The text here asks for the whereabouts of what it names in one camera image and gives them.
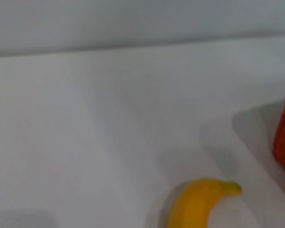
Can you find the yellow banana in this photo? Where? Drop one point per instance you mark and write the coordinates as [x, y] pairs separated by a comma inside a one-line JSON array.
[[194, 206]]

